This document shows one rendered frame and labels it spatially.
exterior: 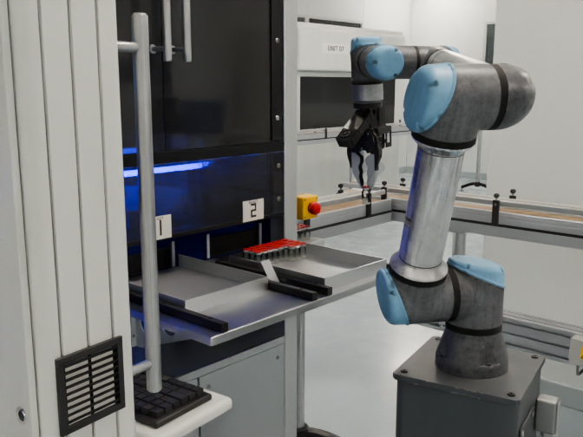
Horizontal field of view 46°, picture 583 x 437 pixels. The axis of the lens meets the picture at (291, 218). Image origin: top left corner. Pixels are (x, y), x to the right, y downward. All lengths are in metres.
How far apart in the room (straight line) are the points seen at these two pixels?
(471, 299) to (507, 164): 1.81
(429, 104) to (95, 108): 0.54
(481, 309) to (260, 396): 0.95
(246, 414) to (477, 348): 0.92
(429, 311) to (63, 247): 0.74
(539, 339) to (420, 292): 1.29
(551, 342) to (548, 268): 0.65
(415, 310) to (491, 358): 0.20
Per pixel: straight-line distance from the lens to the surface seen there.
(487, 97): 1.22
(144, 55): 1.08
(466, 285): 1.43
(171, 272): 1.89
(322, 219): 2.42
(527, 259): 3.22
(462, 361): 1.48
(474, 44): 10.64
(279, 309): 1.57
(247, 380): 2.13
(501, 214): 2.56
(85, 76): 1.00
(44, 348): 1.01
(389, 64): 1.57
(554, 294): 3.21
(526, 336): 2.66
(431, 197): 1.29
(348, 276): 1.76
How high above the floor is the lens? 1.38
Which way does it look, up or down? 11 degrees down
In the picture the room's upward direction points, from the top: straight up
